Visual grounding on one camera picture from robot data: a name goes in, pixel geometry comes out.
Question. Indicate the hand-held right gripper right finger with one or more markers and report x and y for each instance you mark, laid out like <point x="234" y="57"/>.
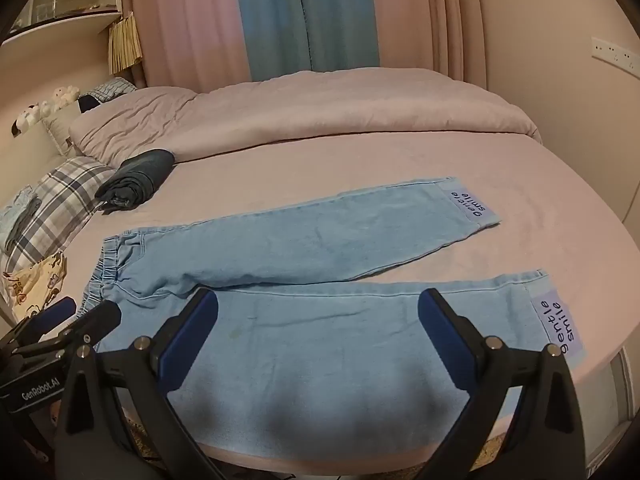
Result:
<point x="442" y="330"/>

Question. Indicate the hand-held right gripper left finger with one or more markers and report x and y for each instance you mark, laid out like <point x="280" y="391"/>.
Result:
<point x="192" y="327"/>

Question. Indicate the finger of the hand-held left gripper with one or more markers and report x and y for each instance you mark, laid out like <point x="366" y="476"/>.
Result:
<point x="97" y="317"/>
<point x="52" y="312"/>

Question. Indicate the light blue denim pants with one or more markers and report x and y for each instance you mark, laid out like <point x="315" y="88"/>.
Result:
<point x="320" y="340"/>

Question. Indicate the yellow printed cloth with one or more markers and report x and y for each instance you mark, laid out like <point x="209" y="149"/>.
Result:
<point x="37" y="280"/>

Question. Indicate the stack of folded clothes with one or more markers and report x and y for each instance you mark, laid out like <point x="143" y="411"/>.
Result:
<point x="20" y="220"/>

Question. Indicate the plaid pillow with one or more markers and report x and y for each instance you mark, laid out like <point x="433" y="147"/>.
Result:
<point x="55" y="205"/>

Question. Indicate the dark rolled clothing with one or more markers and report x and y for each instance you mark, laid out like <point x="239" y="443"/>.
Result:
<point x="135" y="180"/>

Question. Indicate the white cushion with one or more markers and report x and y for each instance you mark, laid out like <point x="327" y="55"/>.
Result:
<point x="57" y="132"/>

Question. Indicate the white bed base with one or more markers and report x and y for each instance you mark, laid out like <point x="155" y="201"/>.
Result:
<point x="612" y="410"/>

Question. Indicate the white plush toy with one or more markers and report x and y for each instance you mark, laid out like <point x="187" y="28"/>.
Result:
<point x="26" y="119"/>
<point x="61" y="97"/>

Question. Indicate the pink pillow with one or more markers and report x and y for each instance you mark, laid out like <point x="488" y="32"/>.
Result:
<point x="130" y="120"/>

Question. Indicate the blue checked cloth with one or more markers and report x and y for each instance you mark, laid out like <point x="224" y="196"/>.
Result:
<point x="111" y="90"/>

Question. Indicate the pink duvet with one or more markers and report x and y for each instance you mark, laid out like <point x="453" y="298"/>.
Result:
<point x="360" y="110"/>

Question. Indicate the straw fringe hanging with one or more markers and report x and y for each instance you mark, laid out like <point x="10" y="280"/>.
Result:
<point x="125" y="40"/>

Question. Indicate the pink curtain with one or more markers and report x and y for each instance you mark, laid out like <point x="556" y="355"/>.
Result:
<point x="190" y="15"/>
<point x="430" y="15"/>

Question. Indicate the blue curtain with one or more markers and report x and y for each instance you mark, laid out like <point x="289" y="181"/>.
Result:
<point x="305" y="15"/>

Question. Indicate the white wall shelf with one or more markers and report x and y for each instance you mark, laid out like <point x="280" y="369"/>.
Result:
<point x="65" y="5"/>

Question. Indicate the white wall socket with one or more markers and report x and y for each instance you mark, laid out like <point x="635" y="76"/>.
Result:
<point x="614" y="53"/>

